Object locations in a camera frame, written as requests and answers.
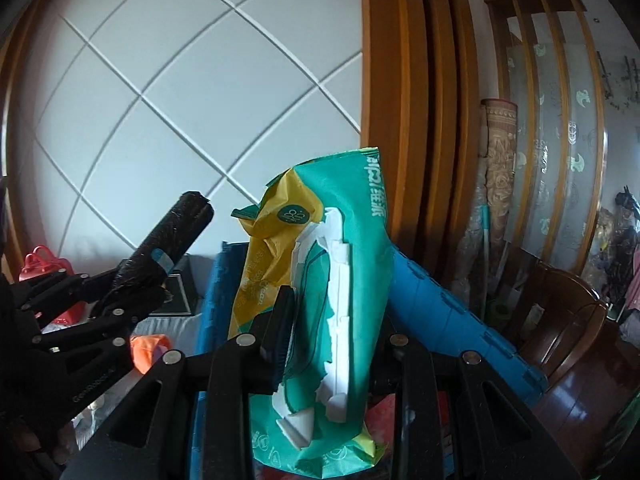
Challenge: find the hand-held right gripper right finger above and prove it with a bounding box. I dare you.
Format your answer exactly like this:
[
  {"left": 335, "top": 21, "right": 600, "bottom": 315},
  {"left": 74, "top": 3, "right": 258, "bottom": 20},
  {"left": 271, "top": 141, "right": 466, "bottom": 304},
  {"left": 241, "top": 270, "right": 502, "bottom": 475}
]
[{"left": 367, "top": 332, "right": 583, "bottom": 480}]

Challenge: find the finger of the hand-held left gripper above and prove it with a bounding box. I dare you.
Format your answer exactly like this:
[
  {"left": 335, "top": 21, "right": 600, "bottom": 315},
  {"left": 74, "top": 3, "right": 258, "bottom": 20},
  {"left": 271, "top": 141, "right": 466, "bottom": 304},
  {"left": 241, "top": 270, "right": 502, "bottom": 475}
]
[
  {"left": 10, "top": 267, "right": 126, "bottom": 317},
  {"left": 31, "top": 284, "right": 169, "bottom": 357}
]

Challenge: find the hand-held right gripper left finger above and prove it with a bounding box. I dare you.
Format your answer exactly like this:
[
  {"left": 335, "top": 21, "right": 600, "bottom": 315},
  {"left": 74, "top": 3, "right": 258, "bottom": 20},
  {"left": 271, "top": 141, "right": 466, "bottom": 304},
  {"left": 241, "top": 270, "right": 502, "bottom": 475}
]
[{"left": 60, "top": 285, "right": 296, "bottom": 480}]

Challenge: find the pink pig plush orange shirt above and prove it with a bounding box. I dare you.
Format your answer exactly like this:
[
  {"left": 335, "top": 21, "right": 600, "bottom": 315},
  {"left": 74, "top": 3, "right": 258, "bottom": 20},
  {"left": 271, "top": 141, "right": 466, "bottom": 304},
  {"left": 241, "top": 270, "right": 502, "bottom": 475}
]
[{"left": 129, "top": 333, "right": 172, "bottom": 377}]

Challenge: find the blue plastic crate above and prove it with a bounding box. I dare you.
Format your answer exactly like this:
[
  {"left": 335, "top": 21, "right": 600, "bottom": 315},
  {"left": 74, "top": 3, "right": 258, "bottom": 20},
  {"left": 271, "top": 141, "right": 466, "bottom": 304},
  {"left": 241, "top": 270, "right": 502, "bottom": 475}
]
[{"left": 192, "top": 242, "right": 548, "bottom": 480}]

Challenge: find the green wet wipes packet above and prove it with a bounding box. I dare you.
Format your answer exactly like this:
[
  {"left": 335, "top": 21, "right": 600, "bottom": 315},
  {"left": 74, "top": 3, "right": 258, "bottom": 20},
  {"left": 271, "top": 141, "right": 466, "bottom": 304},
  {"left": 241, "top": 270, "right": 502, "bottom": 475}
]
[{"left": 229, "top": 146, "right": 393, "bottom": 480}]

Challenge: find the black bag roll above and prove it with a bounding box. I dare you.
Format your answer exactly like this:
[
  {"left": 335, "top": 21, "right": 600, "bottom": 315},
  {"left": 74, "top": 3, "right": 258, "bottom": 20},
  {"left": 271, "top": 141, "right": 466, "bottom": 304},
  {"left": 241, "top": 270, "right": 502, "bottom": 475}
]
[{"left": 112, "top": 191, "right": 216, "bottom": 293}]

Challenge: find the red bear-face case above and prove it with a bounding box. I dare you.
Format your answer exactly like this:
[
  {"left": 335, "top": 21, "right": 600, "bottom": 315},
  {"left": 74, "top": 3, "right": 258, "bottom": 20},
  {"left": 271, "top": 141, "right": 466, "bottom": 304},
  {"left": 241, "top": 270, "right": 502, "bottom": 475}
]
[{"left": 19, "top": 245, "right": 81, "bottom": 327}]

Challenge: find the red fabric item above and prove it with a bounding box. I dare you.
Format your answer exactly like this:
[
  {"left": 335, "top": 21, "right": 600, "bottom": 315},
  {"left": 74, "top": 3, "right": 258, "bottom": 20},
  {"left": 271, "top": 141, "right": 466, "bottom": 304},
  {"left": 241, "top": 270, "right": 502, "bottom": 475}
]
[{"left": 367, "top": 394, "right": 402, "bottom": 444}]

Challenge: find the black gift box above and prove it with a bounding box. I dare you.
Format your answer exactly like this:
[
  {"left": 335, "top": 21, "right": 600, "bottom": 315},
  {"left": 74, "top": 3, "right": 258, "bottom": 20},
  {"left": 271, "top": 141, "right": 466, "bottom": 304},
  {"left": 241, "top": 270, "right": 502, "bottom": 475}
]
[{"left": 150, "top": 255, "right": 202, "bottom": 317}]

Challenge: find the wooden chair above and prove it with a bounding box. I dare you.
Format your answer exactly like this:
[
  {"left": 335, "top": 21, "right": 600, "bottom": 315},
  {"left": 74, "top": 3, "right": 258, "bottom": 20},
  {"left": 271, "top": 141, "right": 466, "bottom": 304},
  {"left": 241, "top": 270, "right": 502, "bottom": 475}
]
[{"left": 492, "top": 242, "right": 609, "bottom": 380}]

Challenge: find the green cloth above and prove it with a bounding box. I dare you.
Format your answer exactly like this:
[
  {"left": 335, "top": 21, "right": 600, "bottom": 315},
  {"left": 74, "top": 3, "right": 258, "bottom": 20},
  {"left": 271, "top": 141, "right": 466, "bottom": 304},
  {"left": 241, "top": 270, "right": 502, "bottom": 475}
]
[{"left": 600, "top": 400, "right": 640, "bottom": 480}]

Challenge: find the plastic-wrapped pile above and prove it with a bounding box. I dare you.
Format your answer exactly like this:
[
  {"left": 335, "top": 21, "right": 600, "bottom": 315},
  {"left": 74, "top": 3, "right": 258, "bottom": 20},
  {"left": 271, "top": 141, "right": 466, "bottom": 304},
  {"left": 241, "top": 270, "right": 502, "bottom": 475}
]
[{"left": 592, "top": 205, "right": 622, "bottom": 282}]

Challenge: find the rolled patterned carpet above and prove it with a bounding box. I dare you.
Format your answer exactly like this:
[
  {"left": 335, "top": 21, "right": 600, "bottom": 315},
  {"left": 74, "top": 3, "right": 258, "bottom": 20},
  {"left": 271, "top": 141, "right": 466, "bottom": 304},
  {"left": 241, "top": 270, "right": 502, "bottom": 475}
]
[{"left": 480, "top": 99, "right": 519, "bottom": 311}]

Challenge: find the pink floral cloth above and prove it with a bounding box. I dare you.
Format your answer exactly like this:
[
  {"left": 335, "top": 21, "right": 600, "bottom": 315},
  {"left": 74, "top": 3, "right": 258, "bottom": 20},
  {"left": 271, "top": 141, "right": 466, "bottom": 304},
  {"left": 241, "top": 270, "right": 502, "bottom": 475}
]
[{"left": 626, "top": 247, "right": 640, "bottom": 312}]

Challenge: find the black hanging garment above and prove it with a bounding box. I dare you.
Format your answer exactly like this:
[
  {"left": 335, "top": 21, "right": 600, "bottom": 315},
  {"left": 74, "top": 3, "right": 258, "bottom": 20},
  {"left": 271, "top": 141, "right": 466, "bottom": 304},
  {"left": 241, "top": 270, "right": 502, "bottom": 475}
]
[{"left": 612, "top": 185, "right": 640, "bottom": 311}]

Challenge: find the wooden glass partition screen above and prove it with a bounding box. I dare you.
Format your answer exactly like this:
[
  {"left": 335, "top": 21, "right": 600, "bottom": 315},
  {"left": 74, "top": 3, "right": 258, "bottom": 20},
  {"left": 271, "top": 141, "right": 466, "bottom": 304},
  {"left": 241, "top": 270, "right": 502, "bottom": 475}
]
[{"left": 484, "top": 0, "right": 609, "bottom": 281}]

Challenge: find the hanging vine decoration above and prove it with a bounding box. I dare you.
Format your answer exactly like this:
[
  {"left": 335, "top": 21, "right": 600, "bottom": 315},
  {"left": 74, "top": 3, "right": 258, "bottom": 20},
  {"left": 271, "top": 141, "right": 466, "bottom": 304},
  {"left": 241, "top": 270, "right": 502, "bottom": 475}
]
[{"left": 597, "top": 52, "right": 640, "bottom": 111}]

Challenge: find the green mop handle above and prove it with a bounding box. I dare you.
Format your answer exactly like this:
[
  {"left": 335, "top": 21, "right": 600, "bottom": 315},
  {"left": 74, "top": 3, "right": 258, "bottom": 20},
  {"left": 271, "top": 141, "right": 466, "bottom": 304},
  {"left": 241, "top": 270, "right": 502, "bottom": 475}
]
[{"left": 477, "top": 205, "right": 494, "bottom": 322}]

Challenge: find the wooden wall frame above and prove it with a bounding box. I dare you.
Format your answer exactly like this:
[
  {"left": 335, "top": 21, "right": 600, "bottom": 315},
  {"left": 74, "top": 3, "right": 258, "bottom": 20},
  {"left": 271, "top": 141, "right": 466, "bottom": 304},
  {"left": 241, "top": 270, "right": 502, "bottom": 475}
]
[{"left": 0, "top": 0, "right": 483, "bottom": 321}]

